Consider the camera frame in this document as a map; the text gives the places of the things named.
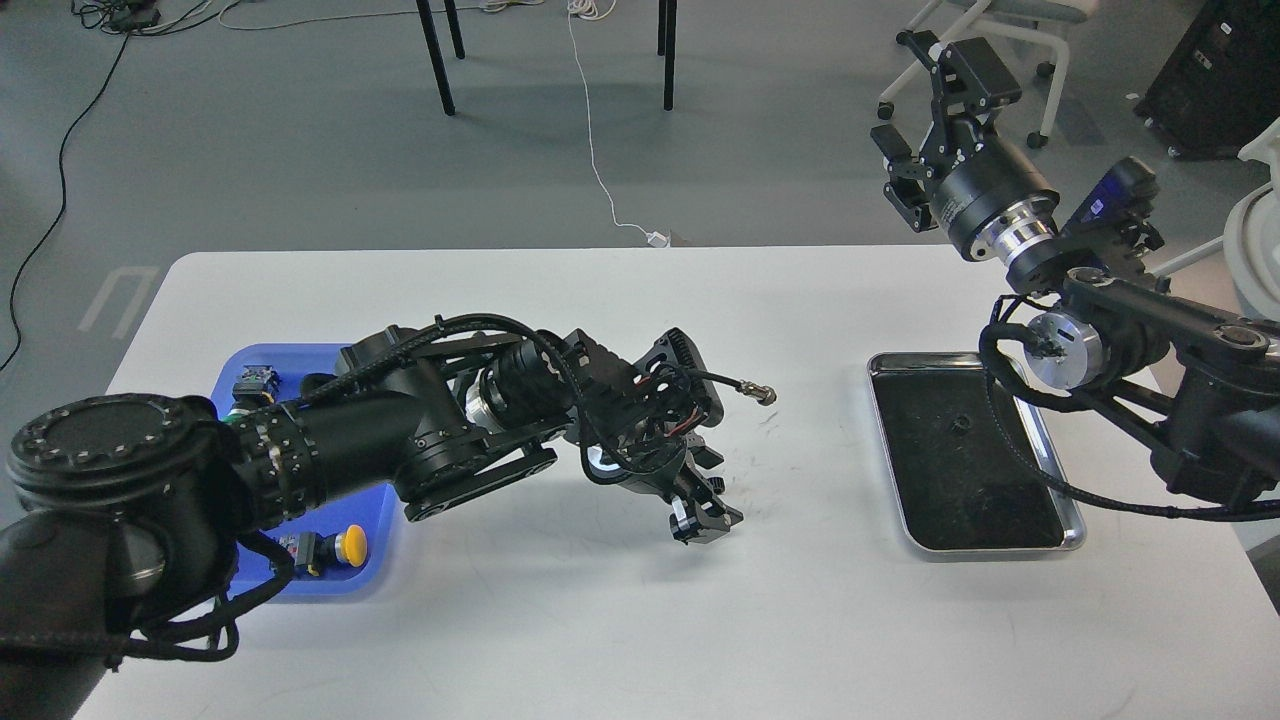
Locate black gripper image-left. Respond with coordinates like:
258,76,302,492
611,439,744,544

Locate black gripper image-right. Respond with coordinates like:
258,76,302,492
870,31,1060,263

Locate black robot arm image-left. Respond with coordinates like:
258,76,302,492
3,313,776,719

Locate silver metal tray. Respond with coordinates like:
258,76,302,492
867,351,1087,561

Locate blue plastic tray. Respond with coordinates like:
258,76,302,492
212,343,401,603

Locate white office chair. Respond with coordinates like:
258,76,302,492
877,0,1088,151

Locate black equipment case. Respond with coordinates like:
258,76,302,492
1134,1,1279,161

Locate black table legs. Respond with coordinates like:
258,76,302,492
415,0,678,117

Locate white round bin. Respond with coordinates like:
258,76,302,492
1149,118,1280,322

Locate white power cable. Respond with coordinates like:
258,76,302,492
480,0,671,249

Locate yellow push button switch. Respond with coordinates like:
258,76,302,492
275,524,369,578

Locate black floor cable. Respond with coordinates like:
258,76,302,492
0,0,230,369

